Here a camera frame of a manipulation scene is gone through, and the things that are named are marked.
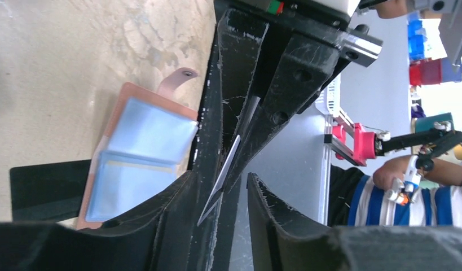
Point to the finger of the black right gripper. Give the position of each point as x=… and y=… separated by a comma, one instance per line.
x=240, y=35
x=305, y=65

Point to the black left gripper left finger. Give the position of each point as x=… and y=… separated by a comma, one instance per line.
x=155, y=235

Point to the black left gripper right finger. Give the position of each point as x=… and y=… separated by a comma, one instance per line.
x=283, y=238

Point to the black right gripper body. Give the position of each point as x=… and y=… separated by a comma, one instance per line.
x=325, y=20

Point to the pink leather card holder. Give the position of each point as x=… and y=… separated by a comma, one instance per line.
x=146, y=138

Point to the single black card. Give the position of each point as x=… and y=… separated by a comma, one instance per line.
x=48, y=192

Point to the person in striped shirt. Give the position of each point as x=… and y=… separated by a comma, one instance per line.
x=357, y=199

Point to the red plastic bracket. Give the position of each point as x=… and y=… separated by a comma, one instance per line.
x=349, y=140

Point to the black teleoperation handle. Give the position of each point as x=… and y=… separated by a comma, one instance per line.
x=433, y=143

